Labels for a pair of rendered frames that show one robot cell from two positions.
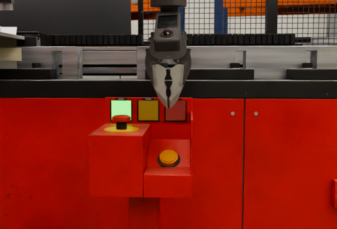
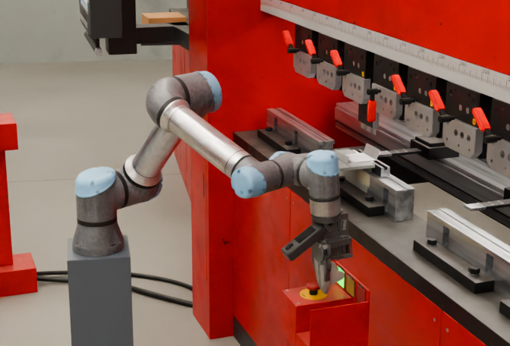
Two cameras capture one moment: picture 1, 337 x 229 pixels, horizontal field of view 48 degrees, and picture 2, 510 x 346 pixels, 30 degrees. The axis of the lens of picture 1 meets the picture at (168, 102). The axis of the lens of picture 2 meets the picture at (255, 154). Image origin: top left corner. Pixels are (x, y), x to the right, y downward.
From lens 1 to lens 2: 2.17 m
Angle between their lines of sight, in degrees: 67
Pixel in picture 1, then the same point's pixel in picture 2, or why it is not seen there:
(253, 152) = not seen: outside the picture
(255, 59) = (498, 272)
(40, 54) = (378, 187)
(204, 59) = (466, 250)
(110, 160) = (286, 313)
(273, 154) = not seen: outside the picture
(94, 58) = (472, 189)
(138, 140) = (294, 308)
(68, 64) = (391, 205)
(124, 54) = (493, 196)
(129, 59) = not seen: hidden behind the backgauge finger
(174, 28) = (297, 243)
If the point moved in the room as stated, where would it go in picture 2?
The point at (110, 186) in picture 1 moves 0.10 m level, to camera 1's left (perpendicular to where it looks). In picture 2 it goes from (286, 331) to (271, 315)
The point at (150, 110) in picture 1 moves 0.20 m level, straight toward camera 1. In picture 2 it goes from (351, 287) to (281, 300)
